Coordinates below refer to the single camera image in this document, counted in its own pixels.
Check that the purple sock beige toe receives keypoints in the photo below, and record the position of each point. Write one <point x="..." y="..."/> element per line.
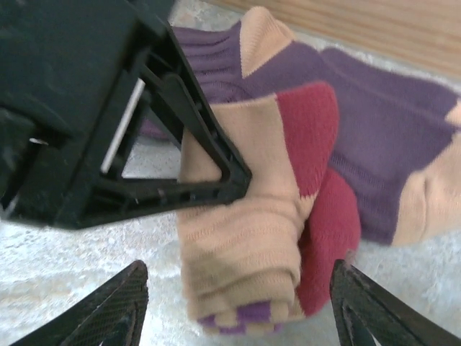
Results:
<point x="378" y="119"/>

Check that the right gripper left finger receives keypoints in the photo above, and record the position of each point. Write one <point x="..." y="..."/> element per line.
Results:
<point x="108" y="310"/>

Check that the beige sock red toe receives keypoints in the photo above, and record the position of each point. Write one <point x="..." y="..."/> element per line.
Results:
<point x="245" y="245"/>

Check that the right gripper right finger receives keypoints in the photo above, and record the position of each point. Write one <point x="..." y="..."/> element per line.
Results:
<point x="367" y="313"/>

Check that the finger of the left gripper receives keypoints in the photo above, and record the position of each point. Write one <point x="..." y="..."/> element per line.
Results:
<point x="180" y="194"/>

